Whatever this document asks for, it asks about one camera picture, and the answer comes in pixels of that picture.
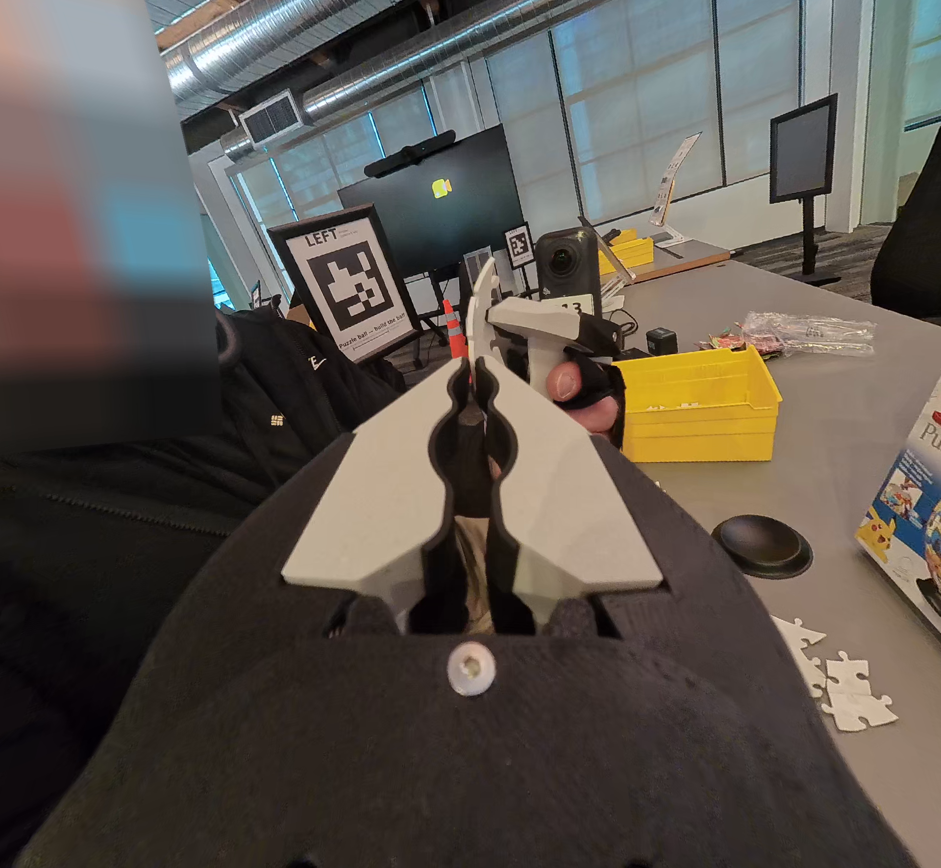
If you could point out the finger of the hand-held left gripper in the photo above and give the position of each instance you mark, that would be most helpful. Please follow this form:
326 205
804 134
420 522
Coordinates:
537 324

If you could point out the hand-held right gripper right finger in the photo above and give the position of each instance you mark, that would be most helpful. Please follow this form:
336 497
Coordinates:
573 508

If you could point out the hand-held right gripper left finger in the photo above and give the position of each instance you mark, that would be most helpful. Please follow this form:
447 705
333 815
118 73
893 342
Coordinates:
367 508

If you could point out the bag of colourful puzzle pieces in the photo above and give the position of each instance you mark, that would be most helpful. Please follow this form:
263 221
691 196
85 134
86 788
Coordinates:
728 345

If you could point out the black round puzzle stand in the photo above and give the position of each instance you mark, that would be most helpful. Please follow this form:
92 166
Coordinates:
764 545

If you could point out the white puzzle piece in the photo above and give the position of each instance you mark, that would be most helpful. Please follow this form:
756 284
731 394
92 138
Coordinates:
860 712
847 673
812 673
798 634

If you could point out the colourful puzzle box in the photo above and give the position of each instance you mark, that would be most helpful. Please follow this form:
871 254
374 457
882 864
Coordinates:
908 515

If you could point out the person's left hand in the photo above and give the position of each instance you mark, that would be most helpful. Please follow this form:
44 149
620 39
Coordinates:
566 379

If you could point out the tilted grey board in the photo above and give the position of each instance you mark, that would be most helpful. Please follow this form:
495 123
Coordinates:
606 251

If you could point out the small marker sign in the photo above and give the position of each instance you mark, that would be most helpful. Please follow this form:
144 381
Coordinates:
518 245

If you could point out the yellow plastic bin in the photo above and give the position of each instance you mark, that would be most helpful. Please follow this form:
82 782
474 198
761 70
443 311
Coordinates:
628 254
698 434

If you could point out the orange traffic cone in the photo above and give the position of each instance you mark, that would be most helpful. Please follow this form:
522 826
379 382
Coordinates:
456 335

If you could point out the small black box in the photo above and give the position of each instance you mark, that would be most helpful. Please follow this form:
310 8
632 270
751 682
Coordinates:
661 341

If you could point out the person's beige trousers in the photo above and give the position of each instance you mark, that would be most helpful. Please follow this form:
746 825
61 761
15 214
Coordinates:
474 574

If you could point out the wooden instruction board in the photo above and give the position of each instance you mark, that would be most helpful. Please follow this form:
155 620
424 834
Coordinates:
673 185

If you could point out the large black television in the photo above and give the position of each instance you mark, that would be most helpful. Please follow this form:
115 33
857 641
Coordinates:
441 221

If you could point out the large framed marker sign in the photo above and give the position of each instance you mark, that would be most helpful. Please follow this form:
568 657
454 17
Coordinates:
353 287

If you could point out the black video bar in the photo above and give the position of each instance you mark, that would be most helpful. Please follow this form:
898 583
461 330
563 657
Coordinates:
408 154

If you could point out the clear plastic bag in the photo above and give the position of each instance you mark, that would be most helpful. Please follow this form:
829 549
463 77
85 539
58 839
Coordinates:
816 331

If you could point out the black screen on pole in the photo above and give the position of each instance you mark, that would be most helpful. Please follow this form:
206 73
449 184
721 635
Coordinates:
803 148

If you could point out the white air vent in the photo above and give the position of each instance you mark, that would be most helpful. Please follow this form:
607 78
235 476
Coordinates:
272 117

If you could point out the black office chair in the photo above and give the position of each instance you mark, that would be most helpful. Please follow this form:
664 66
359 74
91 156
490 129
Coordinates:
911 236

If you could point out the silver ventilation duct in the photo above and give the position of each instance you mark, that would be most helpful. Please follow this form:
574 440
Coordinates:
331 16

